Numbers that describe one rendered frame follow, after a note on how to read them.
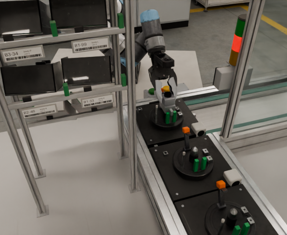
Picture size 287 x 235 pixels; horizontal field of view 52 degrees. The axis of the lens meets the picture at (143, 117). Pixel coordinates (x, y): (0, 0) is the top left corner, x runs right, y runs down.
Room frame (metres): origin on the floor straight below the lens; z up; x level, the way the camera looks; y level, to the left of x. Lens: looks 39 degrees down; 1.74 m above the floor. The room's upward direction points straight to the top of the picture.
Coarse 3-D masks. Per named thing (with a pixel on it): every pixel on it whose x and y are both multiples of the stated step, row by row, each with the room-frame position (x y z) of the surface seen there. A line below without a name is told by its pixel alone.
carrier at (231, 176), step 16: (176, 144) 0.79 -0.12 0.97; (192, 144) 0.79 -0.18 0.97; (208, 144) 0.79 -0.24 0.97; (160, 160) 0.71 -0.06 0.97; (176, 160) 0.69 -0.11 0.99; (192, 160) 0.68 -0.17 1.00; (208, 160) 0.68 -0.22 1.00; (224, 160) 0.71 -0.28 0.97; (176, 176) 0.64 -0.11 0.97; (192, 176) 0.62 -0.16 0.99; (208, 176) 0.64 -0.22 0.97; (224, 176) 0.63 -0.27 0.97; (240, 176) 0.62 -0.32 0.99; (176, 192) 0.57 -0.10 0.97; (192, 192) 0.57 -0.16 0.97; (208, 192) 0.58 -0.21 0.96
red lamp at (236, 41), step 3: (234, 36) 0.88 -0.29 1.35; (237, 36) 0.87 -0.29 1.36; (234, 39) 0.87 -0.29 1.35; (237, 39) 0.86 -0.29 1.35; (240, 39) 0.86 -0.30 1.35; (234, 42) 0.87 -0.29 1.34; (237, 42) 0.86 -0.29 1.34; (240, 42) 0.86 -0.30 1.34; (234, 45) 0.87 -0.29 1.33; (237, 45) 0.86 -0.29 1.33; (234, 48) 0.86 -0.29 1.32; (237, 48) 0.86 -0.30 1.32; (237, 51) 0.86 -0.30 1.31
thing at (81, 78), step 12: (72, 60) 0.70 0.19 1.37; (84, 60) 0.70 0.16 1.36; (96, 60) 0.71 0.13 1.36; (108, 60) 0.71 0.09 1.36; (72, 72) 0.69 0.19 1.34; (84, 72) 0.69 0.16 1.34; (96, 72) 0.69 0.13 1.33; (108, 72) 0.70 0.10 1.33; (72, 84) 0.67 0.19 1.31; (84, 84) 0.68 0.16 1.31
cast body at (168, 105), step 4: (164, 92) 0.94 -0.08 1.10; (168, 92) 0.94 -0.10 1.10; (164, 96) 0.93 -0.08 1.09; (168, 96) 0.92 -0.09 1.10; (172, 96) 0.93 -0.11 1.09; (164, 100) 0.91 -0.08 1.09; (168, 100) 0.91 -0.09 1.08; (172, 100) 0.91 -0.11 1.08; (160, 104) 0.94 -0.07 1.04; (164, 104) 0.90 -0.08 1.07; (168, 104) 0.91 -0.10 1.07; (172, 104) 0.91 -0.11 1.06; (164, 108) 0.90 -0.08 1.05; (168, 108) 0.90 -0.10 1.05; (172, 108) 0.91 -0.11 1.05; (164, 112) 0.90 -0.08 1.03; (172, 112) 0.88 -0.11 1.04
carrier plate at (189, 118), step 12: (144, 108) 1.01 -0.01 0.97; (180, 108) 1.01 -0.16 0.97; (144, 120) 0.93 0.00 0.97; (192, 120) 0.93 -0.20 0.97; (144, 132) 0.85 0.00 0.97; (156, 132) 0.85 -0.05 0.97; (168, 132) 0.85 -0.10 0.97; (180, 132) 0.85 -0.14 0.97; (192, 132) 0.85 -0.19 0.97; (156, 144) 0.79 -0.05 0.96
